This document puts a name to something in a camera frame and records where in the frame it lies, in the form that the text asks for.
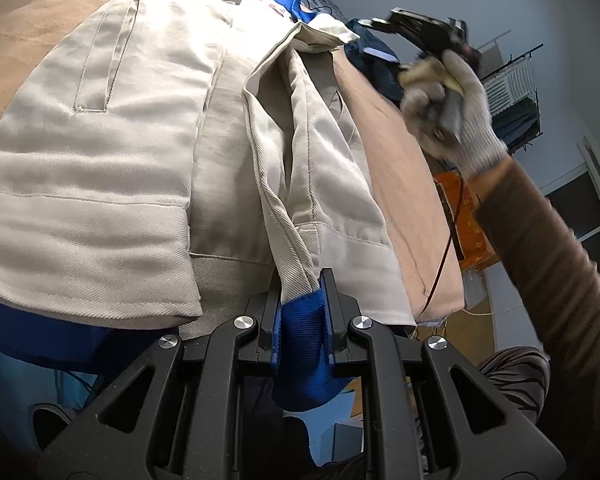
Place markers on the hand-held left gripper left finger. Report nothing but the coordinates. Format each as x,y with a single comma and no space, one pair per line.
220,360

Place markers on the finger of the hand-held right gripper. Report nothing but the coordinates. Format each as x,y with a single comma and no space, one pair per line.
385,24

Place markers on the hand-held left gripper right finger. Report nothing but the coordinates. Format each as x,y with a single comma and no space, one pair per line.
380,360

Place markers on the beige and blue work jacket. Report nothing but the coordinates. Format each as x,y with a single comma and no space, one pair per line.
130,160

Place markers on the black clothes rack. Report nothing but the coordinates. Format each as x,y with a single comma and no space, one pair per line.
536,75

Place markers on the dark hanging clothes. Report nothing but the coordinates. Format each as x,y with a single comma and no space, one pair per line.
520,125

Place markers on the person's right hand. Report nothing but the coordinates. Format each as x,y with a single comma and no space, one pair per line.
472,120

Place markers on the striped white towel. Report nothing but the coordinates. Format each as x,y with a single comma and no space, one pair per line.
512,85

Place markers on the striped brown pants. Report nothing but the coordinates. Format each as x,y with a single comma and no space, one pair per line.
515,380

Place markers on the tan blanket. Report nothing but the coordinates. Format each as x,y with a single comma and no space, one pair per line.
395,170

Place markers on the orange cloth covered box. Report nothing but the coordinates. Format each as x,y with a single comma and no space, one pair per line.
475,240

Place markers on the window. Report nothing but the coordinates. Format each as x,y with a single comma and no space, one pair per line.
580,205

